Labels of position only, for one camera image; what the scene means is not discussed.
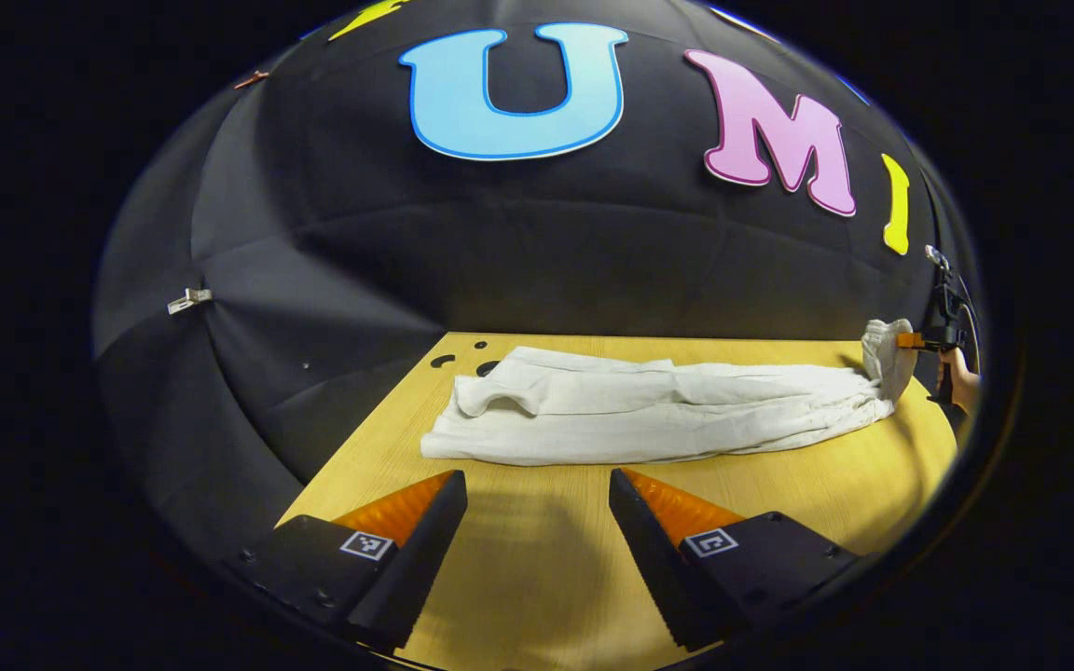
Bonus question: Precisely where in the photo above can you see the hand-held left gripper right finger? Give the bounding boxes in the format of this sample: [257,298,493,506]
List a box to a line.
[609,468,861,652]

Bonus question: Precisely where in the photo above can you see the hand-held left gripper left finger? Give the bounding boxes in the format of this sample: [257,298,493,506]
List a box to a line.
[225,470,469,650]

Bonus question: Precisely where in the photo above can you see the white jeans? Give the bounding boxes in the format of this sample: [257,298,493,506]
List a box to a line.
[420,317,920,467]

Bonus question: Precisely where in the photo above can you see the black backdrop cloth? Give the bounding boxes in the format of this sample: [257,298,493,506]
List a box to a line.
[94,0,984,551]

